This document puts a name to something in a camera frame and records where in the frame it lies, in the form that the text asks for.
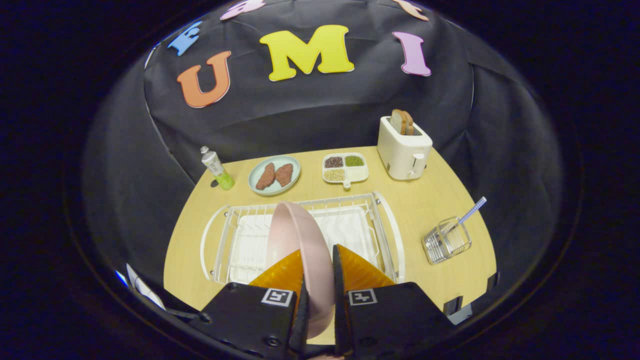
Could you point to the white divided grain tray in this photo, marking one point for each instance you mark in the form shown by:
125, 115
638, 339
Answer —
356, 174

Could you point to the brown meat piece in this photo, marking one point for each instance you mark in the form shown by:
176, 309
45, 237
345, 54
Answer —
284, 174
266, 176

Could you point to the white toaster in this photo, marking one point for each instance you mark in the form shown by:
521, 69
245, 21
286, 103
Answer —
402, 155

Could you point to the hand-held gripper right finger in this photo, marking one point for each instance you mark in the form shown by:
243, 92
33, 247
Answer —
340, 305

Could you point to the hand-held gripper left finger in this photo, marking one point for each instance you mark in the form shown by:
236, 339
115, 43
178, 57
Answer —
250, 320

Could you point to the green drink bottle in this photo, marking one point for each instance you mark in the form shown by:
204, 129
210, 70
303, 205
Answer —
217, 167

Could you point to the brown toast slice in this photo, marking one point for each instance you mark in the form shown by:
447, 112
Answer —
409, 123
398, 121

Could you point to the pink plate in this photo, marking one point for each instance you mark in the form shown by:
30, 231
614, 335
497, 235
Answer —
305, 240

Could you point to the light blue plate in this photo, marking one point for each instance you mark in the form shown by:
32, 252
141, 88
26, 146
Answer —
274, 159

